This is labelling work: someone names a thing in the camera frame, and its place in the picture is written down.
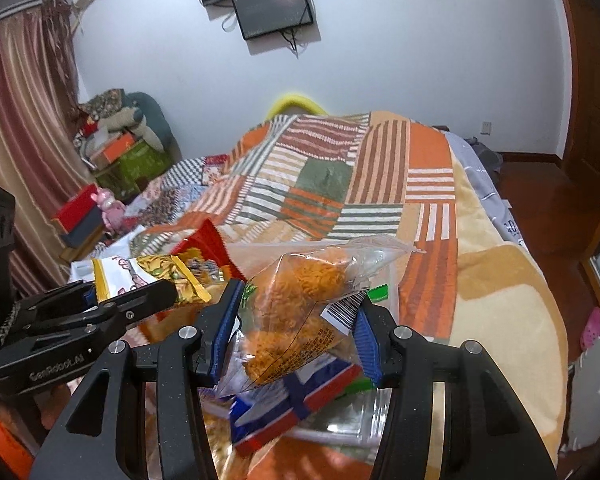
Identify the checkered patchwork quilt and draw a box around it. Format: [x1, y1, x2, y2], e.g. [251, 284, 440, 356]
[125, 155, 231, 241]

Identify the small black monitor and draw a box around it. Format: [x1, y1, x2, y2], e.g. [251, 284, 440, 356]
[231, 0, 315, 41]

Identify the orange box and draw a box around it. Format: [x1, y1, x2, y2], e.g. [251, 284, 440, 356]
[100, 132, 137, 166]

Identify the striped red beige curtain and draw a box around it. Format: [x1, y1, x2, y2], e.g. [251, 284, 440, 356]
[0, 0, 88, 301]

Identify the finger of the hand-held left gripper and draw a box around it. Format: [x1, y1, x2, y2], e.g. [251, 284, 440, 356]
[14, 279, 179, 350]
[16, 280, 102, 322]

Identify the green box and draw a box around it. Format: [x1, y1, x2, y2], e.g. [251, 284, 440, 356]
[95, 141, 173, 196]

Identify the clear plastic container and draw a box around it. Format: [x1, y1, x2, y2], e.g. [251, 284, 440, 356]
[200, 240, 401, 453]

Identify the wooden door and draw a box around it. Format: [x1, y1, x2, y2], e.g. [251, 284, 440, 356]
[550, 0, 600, 321]

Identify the teal plush cushion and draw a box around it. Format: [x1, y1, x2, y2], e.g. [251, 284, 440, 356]
[127, 92, 179, 154]

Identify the beige patterned fleece blanket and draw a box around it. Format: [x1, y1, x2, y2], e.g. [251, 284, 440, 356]
[400, 160, 568, 471]

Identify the black monitor cable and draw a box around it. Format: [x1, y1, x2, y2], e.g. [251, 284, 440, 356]
[280, 27, 311, 59]

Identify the white plastic object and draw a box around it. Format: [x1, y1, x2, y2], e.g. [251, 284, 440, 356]
[565, 325, 600, 456]

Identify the red box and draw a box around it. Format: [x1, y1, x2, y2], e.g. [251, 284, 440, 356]
[51, 183, 101, 233]

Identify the floral cushion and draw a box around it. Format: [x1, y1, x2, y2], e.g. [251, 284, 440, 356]
[77, 89, 126, 118]

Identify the dark grey box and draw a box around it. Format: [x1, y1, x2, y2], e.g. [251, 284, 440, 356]
[60, 222, 106, 252]

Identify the pink slipper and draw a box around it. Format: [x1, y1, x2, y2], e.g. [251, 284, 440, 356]
[579, 307, 600, 351]

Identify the grey bedsheet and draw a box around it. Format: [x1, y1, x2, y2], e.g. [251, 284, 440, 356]
[445, 132, 531, 251]

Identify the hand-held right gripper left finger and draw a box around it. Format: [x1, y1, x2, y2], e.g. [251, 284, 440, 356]
[30, 279, 246, 480]

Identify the striped patchwork blanket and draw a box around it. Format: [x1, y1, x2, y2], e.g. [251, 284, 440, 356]
[130, 110, 458, 480]

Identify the braided black white strap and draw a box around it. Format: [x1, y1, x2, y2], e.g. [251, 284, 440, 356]
[0, 302, 23, 358]

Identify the blue white red snack packet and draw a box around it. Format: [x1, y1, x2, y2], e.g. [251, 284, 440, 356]
[229, 360, 363, 456]

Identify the pink plush toy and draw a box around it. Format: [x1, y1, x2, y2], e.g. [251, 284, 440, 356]
[94, 187, 126, 233]

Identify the clear snack bag green label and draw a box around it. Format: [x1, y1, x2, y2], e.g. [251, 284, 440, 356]
[215, 234, 428, 401]

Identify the orange cloth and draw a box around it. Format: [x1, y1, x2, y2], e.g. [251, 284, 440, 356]
[0, 405, 36, 478]

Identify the grey bag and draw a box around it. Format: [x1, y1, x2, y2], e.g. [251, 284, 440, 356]
[465, 135, 504, 177]

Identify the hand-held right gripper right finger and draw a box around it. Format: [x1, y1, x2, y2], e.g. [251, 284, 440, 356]
[352, 300, 558, 480]

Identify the yellow foam pad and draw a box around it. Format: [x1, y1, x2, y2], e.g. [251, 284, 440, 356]
[270, 91, 326, 118]

